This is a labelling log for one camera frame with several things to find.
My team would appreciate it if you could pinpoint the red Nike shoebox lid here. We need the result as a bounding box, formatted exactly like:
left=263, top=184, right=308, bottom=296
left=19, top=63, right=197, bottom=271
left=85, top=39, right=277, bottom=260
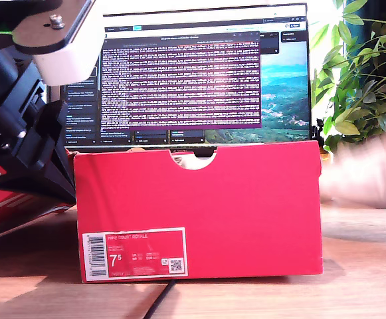
left=0, top=148, right=79, bottom=245

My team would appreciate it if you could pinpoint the red Nike shoebox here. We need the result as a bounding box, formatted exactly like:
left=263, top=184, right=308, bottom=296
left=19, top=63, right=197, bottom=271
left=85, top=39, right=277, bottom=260
left=72, top=140, right=324, bottom=284

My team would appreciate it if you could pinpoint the wide black computer monitor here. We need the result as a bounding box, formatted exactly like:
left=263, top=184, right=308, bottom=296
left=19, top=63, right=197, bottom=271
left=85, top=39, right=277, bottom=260
left=46, top=2, right=313, bottom=159

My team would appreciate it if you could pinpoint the amber pump bottle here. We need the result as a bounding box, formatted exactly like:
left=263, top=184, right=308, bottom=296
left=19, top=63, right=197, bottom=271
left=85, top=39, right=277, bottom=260
left=313, top=118, right=333, bottom=163

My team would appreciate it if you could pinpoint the green leafy houseplant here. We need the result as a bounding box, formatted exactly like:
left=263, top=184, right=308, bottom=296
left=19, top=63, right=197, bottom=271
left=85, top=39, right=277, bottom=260
left=310, top=0, right=386, bottom=157

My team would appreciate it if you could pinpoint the white camera box with bracket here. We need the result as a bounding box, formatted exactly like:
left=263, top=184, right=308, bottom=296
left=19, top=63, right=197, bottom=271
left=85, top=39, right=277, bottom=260
left=11, top=0, right=106, bottom=86

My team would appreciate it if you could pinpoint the black cable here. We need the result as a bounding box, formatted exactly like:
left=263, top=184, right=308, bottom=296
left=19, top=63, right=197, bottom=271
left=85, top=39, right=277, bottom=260
left=144, top=278, right=177, bottom=319

